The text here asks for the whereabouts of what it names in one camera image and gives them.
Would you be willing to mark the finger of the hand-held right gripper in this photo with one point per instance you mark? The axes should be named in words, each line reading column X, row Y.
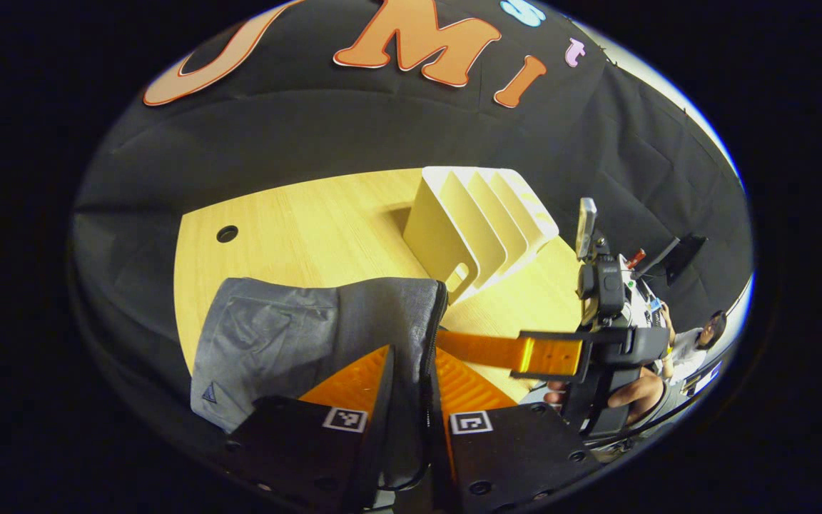
column 546, row 355

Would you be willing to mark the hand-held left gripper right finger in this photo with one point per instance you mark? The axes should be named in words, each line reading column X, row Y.
column 511, row 457

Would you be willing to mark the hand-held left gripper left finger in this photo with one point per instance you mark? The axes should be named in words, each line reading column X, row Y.
column 379, row 428

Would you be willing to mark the grey schoolbag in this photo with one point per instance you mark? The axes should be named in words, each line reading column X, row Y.
column 275, row 335

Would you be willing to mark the cream plastic bookshelf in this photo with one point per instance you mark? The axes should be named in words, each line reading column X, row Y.
column 447, row 228

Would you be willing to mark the white cluttered desk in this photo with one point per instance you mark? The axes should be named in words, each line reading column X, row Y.
column 639, row 303

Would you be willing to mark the black monitor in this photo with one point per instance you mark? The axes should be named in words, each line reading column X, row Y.
column 682, row 253

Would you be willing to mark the black backdrop cloth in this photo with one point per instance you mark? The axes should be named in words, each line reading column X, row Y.
column 382, row 121

